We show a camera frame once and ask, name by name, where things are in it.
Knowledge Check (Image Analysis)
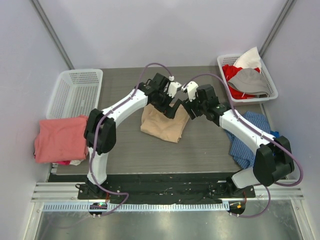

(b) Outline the beige t-shirt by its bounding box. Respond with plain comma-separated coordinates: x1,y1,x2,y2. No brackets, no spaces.
140,104,190,143

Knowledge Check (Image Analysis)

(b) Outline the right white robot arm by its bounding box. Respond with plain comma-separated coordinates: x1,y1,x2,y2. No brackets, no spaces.
181,81,295,198

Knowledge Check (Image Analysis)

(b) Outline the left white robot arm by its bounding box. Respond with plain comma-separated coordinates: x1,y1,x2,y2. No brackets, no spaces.
84,73,186,200

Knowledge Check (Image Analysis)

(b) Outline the red garment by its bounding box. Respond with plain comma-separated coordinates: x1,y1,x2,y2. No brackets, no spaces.
222,64,260,100

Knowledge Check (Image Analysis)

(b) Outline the grey bucket hat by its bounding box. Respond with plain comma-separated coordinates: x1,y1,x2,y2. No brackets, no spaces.
227,68,270,97

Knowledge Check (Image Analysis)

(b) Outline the blue checkered shirt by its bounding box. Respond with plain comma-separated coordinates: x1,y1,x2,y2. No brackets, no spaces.
225,111,271,169

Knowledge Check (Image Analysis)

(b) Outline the right white plastic basket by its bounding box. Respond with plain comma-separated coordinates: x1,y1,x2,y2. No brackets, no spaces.
217,53,279,106

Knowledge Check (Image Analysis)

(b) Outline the white plastic basket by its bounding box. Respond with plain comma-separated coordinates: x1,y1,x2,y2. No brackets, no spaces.
46,68,103,119
217,53,279,106

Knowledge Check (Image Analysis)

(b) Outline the white cloth in basket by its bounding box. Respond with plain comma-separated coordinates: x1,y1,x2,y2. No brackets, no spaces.
233,46,262,70

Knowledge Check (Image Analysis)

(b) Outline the solid blue garment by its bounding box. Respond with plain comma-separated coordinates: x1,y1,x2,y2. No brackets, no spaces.
270,130,280,138

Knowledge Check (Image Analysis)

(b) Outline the left white plastic basket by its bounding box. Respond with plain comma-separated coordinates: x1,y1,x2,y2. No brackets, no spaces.
46,68,103,119

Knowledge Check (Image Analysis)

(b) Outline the magenta and white garment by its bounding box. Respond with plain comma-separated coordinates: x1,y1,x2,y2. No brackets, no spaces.
52,159,83,166

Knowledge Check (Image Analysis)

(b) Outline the pink folded t-shirt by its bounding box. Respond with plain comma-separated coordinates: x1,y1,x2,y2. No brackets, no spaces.
34,115,88,164

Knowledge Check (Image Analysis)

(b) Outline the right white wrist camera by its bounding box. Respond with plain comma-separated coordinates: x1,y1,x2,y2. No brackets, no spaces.
181,81,199,102

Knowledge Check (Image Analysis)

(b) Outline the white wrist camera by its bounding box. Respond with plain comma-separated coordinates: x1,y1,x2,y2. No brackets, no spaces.
166,76,182,98
181,81,199,102

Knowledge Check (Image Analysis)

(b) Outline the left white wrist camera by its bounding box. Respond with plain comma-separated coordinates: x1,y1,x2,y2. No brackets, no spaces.
166,76,182,98

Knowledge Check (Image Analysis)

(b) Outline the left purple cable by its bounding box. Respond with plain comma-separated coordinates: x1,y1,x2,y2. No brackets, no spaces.
88,62,175,217

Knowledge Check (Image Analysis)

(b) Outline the purple cable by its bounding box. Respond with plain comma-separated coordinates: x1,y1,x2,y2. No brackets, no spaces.
88,62,175,217
183,73,305,219

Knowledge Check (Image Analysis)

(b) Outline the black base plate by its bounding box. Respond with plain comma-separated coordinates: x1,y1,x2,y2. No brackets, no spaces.
48,172,256,205

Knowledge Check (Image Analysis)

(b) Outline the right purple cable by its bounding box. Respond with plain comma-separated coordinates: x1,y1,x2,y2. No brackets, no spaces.
183,73,305,219

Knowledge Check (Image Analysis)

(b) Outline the white slotted cable duct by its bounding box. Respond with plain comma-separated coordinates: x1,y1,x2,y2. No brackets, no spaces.
42,201,230,212

